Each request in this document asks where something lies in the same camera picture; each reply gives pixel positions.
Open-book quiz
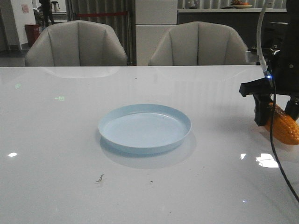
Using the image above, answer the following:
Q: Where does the black cable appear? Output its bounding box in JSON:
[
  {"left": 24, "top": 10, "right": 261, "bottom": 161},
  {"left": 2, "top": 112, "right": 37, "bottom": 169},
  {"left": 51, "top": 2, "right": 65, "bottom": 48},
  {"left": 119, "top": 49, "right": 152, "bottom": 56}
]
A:
[{"left": 269, "top": 78, "right": 299, "bottom": 203}]

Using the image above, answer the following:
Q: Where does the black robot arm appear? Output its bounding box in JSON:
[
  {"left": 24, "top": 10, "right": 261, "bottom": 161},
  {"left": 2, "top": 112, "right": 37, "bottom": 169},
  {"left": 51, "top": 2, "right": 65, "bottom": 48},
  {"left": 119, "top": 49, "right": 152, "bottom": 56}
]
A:
[{"left": 239, "top": 0, "right": 299, "bottom": 126}]

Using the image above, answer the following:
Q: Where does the pink wall notice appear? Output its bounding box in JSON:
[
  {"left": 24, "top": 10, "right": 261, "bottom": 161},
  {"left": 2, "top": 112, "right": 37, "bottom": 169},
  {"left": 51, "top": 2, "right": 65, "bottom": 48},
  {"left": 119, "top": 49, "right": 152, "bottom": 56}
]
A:
[{"left": 21, "top": 4, "right": 29, "bottom": 14}]

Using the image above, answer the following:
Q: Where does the white cable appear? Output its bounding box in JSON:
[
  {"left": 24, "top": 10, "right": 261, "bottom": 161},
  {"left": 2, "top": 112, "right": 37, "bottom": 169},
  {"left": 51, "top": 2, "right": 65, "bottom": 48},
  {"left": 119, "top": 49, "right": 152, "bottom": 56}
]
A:
[{"left": 256, "top": 1, "right": 273, "bottom": 77}]

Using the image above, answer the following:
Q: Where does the red trash bin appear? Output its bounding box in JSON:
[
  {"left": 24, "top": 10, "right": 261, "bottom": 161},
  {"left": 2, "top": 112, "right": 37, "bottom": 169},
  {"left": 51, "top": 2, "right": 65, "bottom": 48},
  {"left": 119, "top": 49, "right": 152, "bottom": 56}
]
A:
[{"left": 25, "top": 24, "right": 40, "bottom": 47}]

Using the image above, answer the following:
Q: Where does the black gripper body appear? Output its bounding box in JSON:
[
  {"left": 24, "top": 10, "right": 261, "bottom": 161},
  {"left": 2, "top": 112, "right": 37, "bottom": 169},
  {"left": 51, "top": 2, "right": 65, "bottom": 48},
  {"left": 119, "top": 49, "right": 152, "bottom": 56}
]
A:
[{"left": 239, "top": 47, "right": 299, "bottom": 98}]

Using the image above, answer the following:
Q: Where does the orange toy corn cob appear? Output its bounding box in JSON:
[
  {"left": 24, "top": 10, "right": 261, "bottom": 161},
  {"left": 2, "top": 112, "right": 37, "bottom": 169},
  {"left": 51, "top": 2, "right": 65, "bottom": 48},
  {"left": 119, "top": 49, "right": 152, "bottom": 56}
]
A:
[{"left": 273, "top": 105, "right": 299, "bottom": 145}]

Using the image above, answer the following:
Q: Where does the light blue round plate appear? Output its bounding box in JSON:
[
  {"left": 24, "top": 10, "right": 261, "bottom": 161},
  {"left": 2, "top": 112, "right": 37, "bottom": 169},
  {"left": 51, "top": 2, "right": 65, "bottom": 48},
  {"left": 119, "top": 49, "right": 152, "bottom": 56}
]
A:
[{"left": 98, "top": 104, "right": 192, "bottom": 155}]

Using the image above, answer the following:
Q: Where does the left beige upholstered chair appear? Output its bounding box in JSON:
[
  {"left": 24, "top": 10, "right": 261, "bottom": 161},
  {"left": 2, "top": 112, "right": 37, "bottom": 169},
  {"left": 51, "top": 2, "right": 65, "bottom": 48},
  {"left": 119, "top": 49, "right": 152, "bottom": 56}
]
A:
[{"left": 25, "top": 20, "right": 127, "bottom": 67}]

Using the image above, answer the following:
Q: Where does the white cabinet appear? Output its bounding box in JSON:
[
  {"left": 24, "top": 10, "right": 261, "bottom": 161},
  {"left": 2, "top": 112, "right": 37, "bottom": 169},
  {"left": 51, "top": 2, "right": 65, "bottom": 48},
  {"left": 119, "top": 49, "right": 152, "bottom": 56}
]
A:
[{"left": 135, "top": 0, "right": 178, "bottom": 66}]

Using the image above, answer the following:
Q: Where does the right beige upholstered chair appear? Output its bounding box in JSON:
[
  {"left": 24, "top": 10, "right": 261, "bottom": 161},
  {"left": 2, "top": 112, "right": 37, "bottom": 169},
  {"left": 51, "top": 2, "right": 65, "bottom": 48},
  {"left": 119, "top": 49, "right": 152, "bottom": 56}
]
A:
[{"left": 149, "top": 21, "right": 248, "bottom": 66}]

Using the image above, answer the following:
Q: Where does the fruit bowl on counter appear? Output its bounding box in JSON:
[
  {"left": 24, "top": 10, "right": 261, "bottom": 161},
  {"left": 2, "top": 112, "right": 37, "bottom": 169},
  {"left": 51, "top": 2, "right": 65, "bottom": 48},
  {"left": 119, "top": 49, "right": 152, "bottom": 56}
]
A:
[{"left": 231, "top": 0, "right": 252, "bottom": 9}]

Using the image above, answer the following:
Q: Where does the person in background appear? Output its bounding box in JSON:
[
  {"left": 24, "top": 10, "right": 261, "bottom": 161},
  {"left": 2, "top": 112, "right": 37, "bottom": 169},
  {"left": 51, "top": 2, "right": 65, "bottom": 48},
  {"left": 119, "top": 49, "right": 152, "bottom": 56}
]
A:
[{"left": 39, "top": 0, "right": 55, "bottom": 27}]

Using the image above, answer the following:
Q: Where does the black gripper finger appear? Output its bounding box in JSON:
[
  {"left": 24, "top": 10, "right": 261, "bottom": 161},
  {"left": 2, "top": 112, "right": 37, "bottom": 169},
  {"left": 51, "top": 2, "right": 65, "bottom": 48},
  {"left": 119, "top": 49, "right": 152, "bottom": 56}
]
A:
[
  {"left": 285, "top": 96, "right": 299, "bottom": 121},
  {"left": 253, "top": 94, "right": 273, "bottom": 126}
]

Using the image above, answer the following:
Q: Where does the red barrier belt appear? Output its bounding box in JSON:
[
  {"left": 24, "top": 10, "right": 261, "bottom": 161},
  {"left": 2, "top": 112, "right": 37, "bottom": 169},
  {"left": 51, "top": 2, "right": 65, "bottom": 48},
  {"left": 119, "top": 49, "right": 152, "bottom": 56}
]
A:
[{"left": 75, "top": 11, "right": 128, "bottom": 17}]

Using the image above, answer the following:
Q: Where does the dark grey counter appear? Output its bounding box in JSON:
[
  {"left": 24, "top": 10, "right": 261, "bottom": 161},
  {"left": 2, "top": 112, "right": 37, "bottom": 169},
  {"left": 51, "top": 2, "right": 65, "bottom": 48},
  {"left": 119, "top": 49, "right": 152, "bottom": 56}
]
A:
[{"left": 177, "top": 8, "right": 289, "bottom": 48}]

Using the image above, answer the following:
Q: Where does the beige upholstered chair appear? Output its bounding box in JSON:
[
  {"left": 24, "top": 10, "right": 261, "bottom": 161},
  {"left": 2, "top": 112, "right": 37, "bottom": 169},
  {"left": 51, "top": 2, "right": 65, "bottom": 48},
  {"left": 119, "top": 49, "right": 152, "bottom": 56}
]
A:
[
  {"left": 25, "top": 20, "right": 127, "bottom": 67},
  {"left": 149, "top": 21, "right": 248, "bottom": 66}
]

